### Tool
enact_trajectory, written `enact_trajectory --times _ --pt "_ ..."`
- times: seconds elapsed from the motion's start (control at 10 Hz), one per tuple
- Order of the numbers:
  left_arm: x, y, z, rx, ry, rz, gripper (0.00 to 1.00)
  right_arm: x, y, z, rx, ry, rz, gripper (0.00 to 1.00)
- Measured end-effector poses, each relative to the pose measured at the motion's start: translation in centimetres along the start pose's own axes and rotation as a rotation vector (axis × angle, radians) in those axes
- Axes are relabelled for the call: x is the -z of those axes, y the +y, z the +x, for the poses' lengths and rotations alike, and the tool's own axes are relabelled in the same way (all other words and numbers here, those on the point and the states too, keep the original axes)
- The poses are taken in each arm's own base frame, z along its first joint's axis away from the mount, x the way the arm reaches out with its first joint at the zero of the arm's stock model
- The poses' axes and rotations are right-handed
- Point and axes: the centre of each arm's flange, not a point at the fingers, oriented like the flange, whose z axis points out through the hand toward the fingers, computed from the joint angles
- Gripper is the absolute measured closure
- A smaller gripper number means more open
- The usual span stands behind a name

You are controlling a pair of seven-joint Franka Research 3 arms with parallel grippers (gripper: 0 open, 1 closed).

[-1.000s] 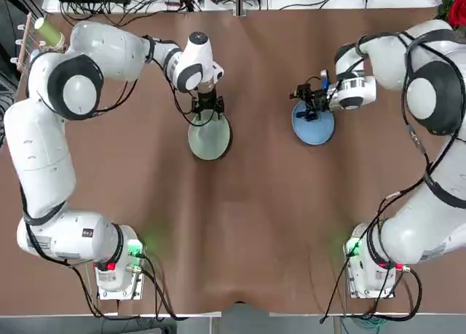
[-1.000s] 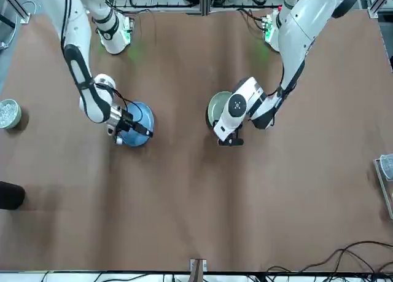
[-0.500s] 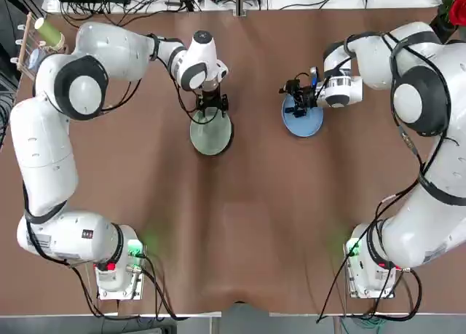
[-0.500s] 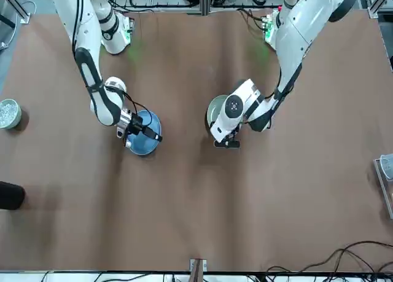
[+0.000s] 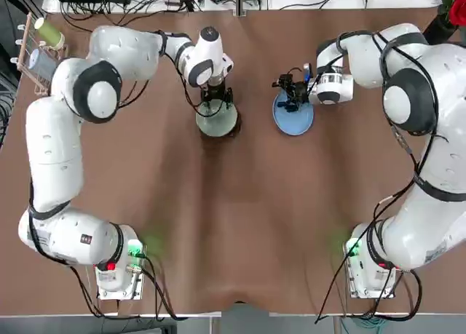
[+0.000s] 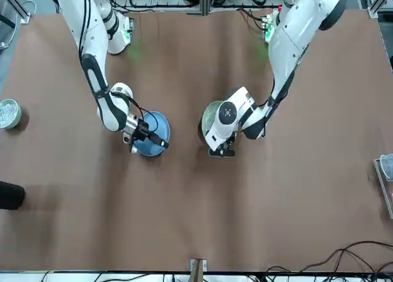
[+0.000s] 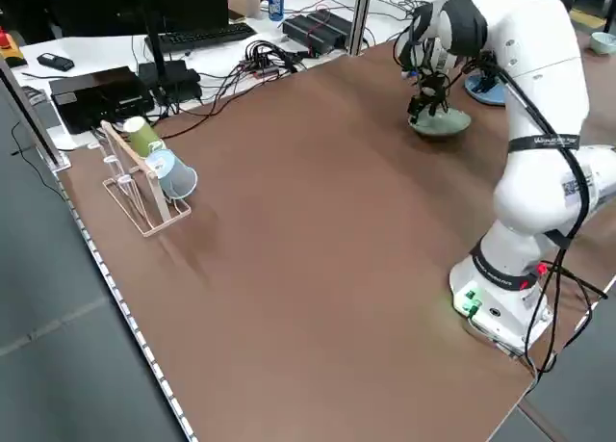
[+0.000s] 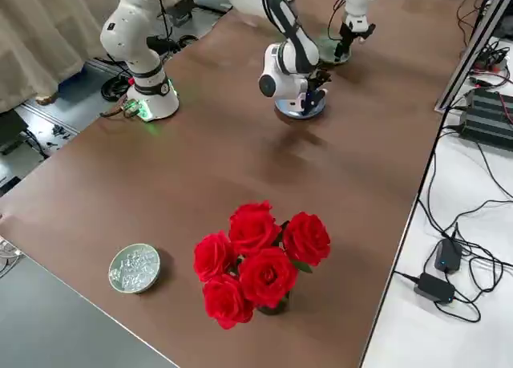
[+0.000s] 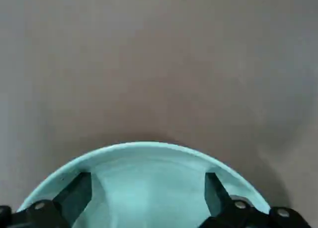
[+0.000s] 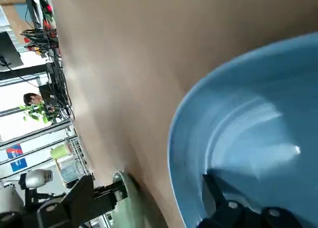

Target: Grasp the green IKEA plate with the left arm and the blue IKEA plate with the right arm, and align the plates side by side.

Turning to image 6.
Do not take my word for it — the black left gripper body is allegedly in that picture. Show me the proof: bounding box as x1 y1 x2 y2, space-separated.
219 131 238 150

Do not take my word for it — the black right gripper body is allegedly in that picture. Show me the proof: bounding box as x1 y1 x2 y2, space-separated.
134 118 153 141

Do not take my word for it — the blue plate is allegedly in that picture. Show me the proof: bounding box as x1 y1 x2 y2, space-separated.
132 111 171 159

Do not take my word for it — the green plate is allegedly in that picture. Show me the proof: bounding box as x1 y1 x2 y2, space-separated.
199 100 222 143

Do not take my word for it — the pale green bowl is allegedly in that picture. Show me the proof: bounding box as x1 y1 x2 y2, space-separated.
0 98 23 130

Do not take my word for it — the black vase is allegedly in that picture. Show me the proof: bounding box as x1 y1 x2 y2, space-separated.
0 181 26 211

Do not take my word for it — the blue-grey cup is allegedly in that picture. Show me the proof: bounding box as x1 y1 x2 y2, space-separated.
379 154 393 181

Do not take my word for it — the clear dish rack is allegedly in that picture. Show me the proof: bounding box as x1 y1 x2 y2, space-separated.
373 154 393 220

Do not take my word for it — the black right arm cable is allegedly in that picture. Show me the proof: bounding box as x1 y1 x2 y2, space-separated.
78 0 158 132

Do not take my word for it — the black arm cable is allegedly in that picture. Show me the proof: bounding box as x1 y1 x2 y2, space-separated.
257 57 300 111
78 0 158 132

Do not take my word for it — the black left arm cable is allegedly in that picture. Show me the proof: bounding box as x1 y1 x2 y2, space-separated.
257 57 300 111

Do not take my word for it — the aluminium frame post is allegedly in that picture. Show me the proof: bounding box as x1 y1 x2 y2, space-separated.
196 0 212 17

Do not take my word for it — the loose black cable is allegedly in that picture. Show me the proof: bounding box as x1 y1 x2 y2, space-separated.
265 240 393 276

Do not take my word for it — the aluminium frame rail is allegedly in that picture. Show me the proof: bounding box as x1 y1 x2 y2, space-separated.
4 0 32 25
367 0 393 18

